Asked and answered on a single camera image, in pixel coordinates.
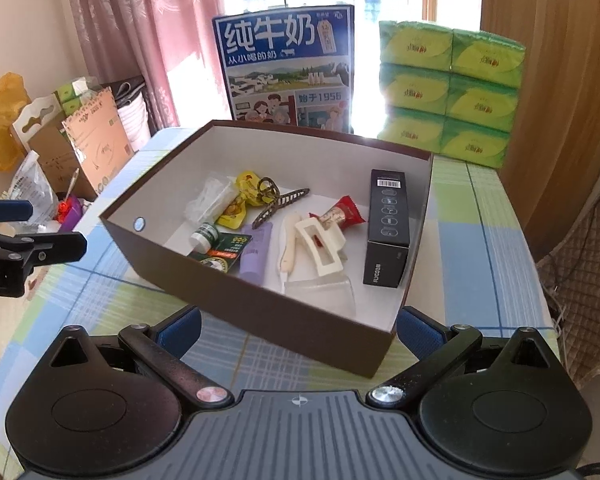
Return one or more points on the pink printed carton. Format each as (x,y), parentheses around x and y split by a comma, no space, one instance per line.
(97,140)

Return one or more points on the small red ornament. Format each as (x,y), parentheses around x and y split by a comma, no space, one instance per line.
(63,208)

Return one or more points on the purple box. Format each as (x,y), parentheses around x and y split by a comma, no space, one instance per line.
(72,217)

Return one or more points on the wooden door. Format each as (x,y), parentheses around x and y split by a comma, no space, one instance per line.
(555,85)

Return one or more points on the stack of green tissue packs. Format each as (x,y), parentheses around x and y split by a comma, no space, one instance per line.
(450,95)

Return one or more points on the yellow snack packet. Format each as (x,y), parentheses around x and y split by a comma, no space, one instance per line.
(235,210)

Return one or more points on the black product box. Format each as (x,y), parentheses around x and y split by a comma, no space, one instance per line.
(387,220)

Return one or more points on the chair with quilted brown cover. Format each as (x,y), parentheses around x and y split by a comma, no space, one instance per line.
(590,285)

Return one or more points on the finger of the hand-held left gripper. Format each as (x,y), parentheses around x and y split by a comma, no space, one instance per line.
(60,248)
(5,210)

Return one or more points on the yellow plastic bag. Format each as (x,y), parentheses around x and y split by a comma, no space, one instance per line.
(2,120)

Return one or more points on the red candy packet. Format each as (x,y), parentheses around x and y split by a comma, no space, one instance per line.
(342,212)

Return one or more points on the brown cardboard box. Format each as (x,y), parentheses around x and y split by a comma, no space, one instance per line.
(300,330)

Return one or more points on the cream toothbrush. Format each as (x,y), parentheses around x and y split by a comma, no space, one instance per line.
(287,250)

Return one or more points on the white hair claw clip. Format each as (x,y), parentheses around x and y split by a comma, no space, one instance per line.
(330,260)

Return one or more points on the small green tissue bundle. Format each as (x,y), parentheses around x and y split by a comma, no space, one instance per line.
(75,95)

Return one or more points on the brown carton with white flap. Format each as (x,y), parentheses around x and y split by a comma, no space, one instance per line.
(45,145)

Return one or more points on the pink curtain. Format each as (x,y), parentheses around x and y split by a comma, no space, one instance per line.
(155,35)

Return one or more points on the crumpled clear plastic bag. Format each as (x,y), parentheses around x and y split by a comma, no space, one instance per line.
(32,185)

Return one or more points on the white plastic bucket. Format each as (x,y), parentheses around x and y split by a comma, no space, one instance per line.
(135,125)

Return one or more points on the purple cream tube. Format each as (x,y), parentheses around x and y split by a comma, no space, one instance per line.
(257,255)

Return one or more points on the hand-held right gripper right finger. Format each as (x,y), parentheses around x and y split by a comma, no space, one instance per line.
(420,332)

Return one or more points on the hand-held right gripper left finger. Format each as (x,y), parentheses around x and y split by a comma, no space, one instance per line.
(180,331)

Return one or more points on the blue milk carton box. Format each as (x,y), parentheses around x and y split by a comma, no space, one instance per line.
(285,70)

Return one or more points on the white pen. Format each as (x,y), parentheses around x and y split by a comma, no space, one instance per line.
(72,185)

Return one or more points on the bronze hair claw clip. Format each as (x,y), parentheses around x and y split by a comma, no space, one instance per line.
(280,202)

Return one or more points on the checked cloth-covered desktop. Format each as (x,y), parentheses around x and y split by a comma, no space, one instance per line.
(480,240)

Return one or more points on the clear plastic cup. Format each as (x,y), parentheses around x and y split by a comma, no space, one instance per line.
(320,295)

